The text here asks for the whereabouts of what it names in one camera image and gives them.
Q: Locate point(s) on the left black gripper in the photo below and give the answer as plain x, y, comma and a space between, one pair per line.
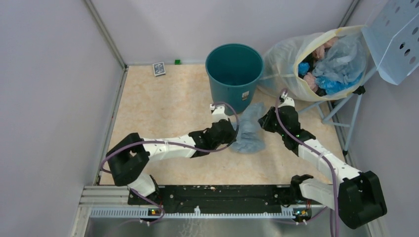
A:
231, 137

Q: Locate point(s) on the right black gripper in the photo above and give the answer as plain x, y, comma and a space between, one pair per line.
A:
264, 121

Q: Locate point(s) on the light blue trash bag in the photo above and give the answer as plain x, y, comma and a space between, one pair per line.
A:
250, 135

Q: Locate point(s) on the teal plastic trash bin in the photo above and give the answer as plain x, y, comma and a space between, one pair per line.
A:
234, 70

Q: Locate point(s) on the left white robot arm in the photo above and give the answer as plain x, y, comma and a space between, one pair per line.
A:
130, 156

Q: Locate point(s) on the large translucent sack of bags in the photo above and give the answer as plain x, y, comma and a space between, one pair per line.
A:
317, 67

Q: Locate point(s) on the playing card deck box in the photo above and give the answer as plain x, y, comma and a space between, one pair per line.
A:
159, 69

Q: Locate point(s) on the perforated white metal panel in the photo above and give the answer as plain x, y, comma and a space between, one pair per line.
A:
393, 40

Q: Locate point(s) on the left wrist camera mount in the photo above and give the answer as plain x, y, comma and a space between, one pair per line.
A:
218, 113

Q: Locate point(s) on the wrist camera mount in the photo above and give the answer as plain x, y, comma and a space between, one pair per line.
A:
285, 100
218, 113

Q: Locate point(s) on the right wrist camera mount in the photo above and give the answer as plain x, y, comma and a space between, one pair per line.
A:
285, 100

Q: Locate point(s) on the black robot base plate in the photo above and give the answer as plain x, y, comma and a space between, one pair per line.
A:
225, 199

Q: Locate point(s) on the white cable comb strip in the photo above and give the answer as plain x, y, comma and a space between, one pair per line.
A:
144, 213

